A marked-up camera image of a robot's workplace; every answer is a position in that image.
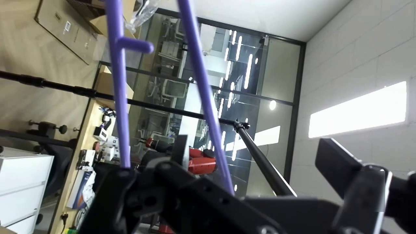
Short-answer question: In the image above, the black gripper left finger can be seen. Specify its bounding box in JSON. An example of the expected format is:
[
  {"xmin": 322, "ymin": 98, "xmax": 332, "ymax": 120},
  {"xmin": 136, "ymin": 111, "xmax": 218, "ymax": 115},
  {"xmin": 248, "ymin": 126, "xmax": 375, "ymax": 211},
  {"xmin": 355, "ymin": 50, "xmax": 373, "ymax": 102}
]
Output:
[{"xmin": 76, "ymin": 158, "xmax": 288, "ymax": 234}]

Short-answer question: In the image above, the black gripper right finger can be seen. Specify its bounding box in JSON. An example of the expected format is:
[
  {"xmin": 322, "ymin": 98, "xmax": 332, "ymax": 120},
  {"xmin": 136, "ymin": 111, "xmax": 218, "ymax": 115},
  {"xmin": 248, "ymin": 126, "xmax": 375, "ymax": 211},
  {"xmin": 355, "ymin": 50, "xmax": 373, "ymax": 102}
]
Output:
[{"xmin": 313, "ymin": 136, "xmax": 416, "ymax": 234}]

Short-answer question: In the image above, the purple plastic coat hanger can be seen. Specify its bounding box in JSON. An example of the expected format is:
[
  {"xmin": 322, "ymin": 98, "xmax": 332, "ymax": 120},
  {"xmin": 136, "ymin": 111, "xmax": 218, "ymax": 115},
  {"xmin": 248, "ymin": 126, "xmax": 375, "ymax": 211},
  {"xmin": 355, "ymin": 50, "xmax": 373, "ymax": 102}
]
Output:
[{"xmin": 104, "ymin": 0, "xmax": 238, "ymax": 197}]

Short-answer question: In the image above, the black hanging rod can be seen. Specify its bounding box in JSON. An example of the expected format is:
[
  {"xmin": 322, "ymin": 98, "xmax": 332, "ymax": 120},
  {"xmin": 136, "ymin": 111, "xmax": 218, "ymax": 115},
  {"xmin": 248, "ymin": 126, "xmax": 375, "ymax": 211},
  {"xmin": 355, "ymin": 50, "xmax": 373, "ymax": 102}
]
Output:
[{"xmin": 234, "ymin": 120, "xmax": 299, "ymax": 197}]

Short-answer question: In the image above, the red background robot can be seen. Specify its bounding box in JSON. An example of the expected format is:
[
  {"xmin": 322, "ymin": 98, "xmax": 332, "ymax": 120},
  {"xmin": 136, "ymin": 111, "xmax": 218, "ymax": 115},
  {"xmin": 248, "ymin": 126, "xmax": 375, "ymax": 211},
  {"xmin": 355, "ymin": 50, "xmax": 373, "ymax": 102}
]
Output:
[{"xmin": 144, "ymin": 136, "xmax": 218, "ymax": 175}]

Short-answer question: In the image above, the ceiling light panel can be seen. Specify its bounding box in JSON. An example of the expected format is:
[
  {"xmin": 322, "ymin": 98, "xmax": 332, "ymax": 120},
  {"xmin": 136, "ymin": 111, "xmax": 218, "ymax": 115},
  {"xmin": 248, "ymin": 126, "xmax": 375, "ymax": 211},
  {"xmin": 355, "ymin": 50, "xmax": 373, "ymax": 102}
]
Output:
[{"xmin": 306, "ymin": 79, "xmax": 409, "ymax": 140}]

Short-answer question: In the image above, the wooden work table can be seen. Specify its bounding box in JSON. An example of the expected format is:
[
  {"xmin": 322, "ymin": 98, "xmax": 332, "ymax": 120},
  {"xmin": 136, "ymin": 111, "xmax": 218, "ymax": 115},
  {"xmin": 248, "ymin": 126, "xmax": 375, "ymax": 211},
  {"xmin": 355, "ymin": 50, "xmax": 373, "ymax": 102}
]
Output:
[{"xmin": 48, "ymin": 98, "xmax": 114, "ymax": 234}]

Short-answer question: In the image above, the open cardboard box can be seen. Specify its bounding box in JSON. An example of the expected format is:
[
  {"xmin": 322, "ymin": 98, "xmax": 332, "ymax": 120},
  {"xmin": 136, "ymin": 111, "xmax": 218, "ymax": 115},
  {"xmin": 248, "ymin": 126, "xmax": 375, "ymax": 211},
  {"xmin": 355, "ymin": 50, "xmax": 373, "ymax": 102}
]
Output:
[{"xmin": 92, "ymin": 63, "xmax": 136, "ymax": 110}]

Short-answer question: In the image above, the white drawer cabinet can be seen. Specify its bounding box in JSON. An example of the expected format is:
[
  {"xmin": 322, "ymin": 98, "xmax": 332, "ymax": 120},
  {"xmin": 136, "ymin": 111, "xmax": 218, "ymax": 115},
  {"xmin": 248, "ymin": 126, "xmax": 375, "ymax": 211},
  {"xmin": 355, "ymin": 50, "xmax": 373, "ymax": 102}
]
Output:
[{"xmin": 0, "ymin": 145, "xmax": 56, "ymax": 234}]

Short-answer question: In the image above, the thin black stand pole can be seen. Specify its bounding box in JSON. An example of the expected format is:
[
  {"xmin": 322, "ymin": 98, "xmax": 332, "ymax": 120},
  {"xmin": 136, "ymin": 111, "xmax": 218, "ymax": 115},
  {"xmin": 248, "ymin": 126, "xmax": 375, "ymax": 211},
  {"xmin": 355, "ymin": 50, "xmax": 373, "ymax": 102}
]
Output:
[{"xmin": 0, "ymin": 68, "xmax": 252, "ymax": 128}]

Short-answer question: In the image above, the clear plastic bag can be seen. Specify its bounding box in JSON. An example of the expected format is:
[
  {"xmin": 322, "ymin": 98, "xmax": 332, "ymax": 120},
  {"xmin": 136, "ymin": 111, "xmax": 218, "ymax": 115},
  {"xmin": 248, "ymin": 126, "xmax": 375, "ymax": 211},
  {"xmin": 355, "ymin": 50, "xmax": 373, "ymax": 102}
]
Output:
[{"xmin": 128, "ymin": 0, "xmax": 160, "ymax": 35}]

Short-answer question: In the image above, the flat printed cardboard box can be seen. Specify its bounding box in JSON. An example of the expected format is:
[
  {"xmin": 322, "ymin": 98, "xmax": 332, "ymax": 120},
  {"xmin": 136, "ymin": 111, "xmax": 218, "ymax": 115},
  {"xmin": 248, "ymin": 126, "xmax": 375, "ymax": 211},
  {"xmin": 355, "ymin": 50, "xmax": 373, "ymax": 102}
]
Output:
[{"xmin": 33, "ymin": 0, "xmax": 110, "ymax": 66}]

